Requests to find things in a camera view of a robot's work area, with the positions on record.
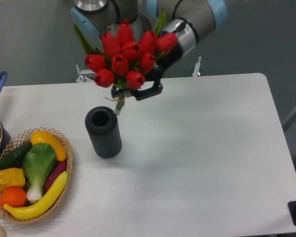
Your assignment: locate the orange fruit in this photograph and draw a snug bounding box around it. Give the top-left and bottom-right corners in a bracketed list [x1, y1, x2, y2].
[0, 187, 27, 208]

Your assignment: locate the purple eggplant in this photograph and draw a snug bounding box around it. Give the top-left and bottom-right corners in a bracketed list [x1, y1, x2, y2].
[43, 161, 67, 193]

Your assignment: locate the green cucumber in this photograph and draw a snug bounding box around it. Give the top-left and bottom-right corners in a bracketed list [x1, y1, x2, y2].
[0, 142, 32, 170]

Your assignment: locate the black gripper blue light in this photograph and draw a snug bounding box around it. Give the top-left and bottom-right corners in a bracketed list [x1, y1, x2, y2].
[111, 43, 183, 101]

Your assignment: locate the yellow banana squash lower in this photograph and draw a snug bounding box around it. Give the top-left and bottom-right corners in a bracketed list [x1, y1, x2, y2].
[3, 171, 68, 221]

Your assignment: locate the red tulip bouquet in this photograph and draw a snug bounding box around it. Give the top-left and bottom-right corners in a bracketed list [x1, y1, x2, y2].
[74, 9, 178, 115]

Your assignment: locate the yellow bell pepper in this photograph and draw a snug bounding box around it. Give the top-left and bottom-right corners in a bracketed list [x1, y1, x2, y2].
[0, 168, 26, 191]

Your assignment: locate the dark grey ribbed vase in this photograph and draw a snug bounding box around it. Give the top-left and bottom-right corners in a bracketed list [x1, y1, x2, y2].
[85, 106, 122, 158]

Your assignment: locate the green bok choy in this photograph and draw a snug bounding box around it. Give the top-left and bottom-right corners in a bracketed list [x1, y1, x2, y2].
[22, 143, 56, 203]

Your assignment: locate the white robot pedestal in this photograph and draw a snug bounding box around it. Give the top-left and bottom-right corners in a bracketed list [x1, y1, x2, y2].
[98, 13, 152, 41]

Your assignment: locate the woven wicker basket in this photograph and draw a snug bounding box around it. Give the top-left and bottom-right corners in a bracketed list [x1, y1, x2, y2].
[0, 127, 73, 224]

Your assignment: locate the white base bracket left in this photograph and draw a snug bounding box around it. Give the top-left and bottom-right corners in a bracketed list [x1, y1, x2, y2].
[76, 65, 95, 83]

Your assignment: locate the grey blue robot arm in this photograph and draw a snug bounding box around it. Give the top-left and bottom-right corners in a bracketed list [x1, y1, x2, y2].
[70, 0, 227, 101]

